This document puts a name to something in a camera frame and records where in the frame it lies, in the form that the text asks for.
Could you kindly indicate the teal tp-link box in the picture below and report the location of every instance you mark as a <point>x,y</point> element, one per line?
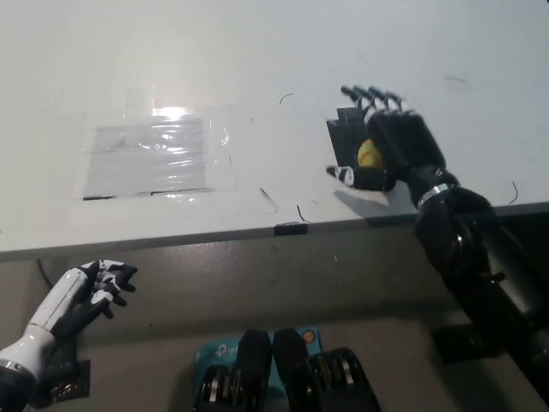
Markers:
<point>218,352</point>

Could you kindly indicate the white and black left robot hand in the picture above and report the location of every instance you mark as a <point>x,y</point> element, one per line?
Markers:
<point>56,300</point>

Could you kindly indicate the yellow and orange tennis ball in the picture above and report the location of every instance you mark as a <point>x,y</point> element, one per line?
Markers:
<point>369,154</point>

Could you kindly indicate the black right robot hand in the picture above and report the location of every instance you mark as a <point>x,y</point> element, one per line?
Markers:
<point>407,141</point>

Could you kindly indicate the clear plastic film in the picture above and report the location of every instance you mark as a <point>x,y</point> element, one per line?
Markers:
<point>219,139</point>

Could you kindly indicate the small black tape piece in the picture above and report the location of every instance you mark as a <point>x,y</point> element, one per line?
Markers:
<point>291,229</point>

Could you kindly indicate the black tape patch on table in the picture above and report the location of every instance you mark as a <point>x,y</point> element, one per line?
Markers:
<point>343,141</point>

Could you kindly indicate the clear plastic taped sheet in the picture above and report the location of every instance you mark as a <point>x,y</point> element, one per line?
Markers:
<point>146,163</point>

